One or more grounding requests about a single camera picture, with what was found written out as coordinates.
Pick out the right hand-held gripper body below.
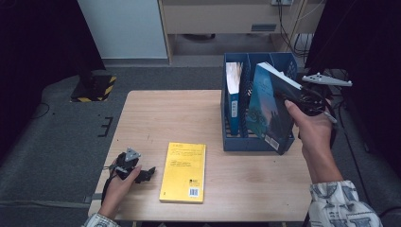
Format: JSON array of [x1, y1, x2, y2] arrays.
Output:
[[292, 72, 354, 117]]

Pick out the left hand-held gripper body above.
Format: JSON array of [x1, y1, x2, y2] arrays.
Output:
[[110, 147, 142, 181]]

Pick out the teal illustrated book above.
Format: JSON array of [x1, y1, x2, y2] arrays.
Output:
[[245, 61, 303, 156]]

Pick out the yellow book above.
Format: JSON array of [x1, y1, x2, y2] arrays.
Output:
[[158, 141, 207, 204]]

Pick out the blue book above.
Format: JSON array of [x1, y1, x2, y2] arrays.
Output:
[[225, 61, 244, 137]]

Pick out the blue plastic file rack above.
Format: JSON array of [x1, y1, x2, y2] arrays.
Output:
[[220, 51, 298, 152]]

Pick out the person's left hand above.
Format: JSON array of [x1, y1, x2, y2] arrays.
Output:
[[98, 164, 143, 220]]

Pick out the person's right hand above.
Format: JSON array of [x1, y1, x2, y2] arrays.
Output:
[[284, 98, 335, 159]]

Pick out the black tape marks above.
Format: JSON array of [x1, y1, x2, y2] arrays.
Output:
[[97, 116, 113, 138]]

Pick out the grey tape strip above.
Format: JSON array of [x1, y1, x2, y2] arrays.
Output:
[[83, 193, 102, 204]]

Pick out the black curtain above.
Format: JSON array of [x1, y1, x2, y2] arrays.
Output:
[[304, 0, 401, 178], [0, 0, 107, 159]]

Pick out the grey label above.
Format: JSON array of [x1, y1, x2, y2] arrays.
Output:
[[251, 23, 277, 32]]

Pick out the black stand base yellow stripes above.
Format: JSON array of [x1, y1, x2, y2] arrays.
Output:
[[70, 74, 117, 103]]

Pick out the beige wooden desk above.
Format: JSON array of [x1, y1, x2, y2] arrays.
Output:
[[157, 0, 325, 65]]

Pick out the white panel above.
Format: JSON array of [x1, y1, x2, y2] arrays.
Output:
[[77, 0, 168, 60]]

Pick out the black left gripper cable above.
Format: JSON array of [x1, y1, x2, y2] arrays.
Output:
[[100, 176, 116, 206]]

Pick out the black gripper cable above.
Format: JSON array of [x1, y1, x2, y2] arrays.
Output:
[[324, 103, 339, 149], [100, 176, 116, 206]]

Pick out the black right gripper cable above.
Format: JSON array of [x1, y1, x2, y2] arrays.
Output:
[[324, 103, 339, 149]]

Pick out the black floor cable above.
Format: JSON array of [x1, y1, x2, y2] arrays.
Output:
[[377, 206, 401, 221], [338, 102, 377, 220], [30, 102, 51, 120]]

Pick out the bundle of hanging cables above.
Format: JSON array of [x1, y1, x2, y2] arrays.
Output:
[[276, 0, 325, 60]]

